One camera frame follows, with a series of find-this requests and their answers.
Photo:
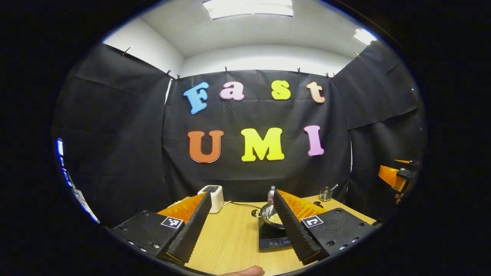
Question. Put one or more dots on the black induction cooktop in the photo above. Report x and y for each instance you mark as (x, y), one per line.
(272, 238)

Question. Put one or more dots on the small ceiling light panel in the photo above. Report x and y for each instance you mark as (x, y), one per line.
(364, 36)

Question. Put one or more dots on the black backdrop cloth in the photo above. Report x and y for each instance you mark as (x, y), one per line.
(249, 115)

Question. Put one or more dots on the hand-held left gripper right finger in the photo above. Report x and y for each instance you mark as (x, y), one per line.
(293, 230)

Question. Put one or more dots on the printed metal drink bottle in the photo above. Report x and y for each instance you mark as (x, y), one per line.
(271, 195)

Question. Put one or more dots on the pile of yellow soybeans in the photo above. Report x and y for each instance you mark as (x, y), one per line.
(276, 219)

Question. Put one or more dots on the row of black cloth clips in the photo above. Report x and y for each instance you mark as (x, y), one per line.
(226, 69)

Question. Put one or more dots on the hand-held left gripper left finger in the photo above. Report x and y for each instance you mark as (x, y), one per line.
(191, 230)

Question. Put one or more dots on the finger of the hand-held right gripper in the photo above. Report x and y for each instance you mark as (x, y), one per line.
(387, 174)
(408, 168)

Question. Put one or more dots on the black table grommet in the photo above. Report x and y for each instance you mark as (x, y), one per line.
(318, 204)

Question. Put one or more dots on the large ceiling light panel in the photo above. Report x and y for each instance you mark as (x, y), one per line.
(249, 7)

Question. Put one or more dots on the stainless steel pot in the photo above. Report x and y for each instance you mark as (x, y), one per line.
(267, 214)

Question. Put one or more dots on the white toaster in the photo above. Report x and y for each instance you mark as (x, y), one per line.
(216, 197)

